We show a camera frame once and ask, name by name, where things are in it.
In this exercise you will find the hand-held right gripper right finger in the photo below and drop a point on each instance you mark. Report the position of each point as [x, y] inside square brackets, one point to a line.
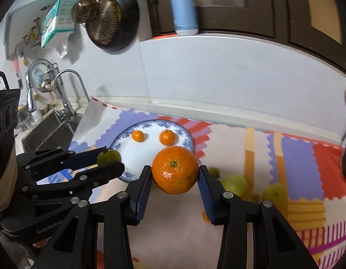
[206, 199]

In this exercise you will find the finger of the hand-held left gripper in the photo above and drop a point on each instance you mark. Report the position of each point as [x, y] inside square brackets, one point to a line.
[83, 158]
[105, 173]

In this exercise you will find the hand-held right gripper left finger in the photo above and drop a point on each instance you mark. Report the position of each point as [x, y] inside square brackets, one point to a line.
[143, 194]

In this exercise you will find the green tangerine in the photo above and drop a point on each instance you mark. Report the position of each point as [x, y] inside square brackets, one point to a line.
[109, 157]

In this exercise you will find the green apple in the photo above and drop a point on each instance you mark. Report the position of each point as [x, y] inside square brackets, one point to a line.
[275, 194]
[234, 185]

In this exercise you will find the large orange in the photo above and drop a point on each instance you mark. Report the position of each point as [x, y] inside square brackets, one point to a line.
[175, 171]

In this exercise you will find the blue white patterned plate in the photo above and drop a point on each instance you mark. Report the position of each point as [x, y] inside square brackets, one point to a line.
[150, 134]

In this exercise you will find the steel kitchen sink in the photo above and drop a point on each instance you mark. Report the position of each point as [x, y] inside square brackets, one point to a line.
[49, 129]

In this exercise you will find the small orange tangerine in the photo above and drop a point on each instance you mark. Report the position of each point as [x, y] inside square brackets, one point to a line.
[138, 136]
[167, 137]

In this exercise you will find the chrome pull-down faucet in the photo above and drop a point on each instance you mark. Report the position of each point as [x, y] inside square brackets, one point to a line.
[30, 89]

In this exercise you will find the colourful patterned mat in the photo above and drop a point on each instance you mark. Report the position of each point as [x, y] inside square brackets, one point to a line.
[296, 157]

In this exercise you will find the clear plastic bag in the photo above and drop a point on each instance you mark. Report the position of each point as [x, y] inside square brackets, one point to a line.
[63, 51]

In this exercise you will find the brass perforated strainer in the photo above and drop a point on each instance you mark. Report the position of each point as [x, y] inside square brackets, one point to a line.
[105, 22]

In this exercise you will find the green white cardboard box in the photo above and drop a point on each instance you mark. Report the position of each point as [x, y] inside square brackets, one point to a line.
[61, 16]

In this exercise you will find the small brass pot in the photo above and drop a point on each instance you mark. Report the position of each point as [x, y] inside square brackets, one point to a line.
[83, 9]

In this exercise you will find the black frying pan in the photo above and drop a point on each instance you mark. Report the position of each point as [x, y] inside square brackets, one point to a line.
[128, 14]

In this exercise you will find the blue white pump bottle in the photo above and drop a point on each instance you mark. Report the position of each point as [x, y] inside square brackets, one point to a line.
[182, 8]

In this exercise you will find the brass wall hook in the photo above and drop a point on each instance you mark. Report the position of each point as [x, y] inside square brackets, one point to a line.
[30, 37]
[36, 25]

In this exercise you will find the dark brown window frame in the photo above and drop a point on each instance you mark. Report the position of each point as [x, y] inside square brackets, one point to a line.
[217, 19]

